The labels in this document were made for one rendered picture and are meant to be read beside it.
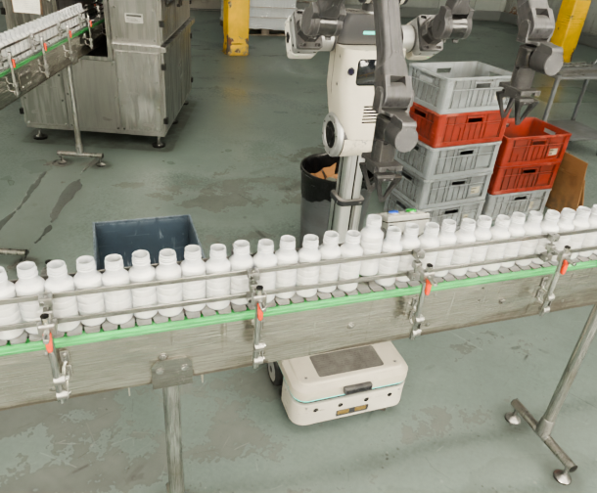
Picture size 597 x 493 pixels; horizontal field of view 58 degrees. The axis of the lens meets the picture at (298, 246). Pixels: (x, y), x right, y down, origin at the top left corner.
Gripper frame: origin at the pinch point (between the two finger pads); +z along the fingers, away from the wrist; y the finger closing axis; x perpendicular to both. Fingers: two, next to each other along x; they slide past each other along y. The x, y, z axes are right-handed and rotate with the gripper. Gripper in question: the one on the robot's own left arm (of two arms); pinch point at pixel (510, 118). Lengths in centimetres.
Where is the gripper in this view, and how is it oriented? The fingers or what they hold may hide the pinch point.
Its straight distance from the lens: 169.3
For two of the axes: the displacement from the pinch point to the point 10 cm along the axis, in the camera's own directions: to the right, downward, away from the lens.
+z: -0.7, 8.6, 5.1
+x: -9.4, 1.1, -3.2
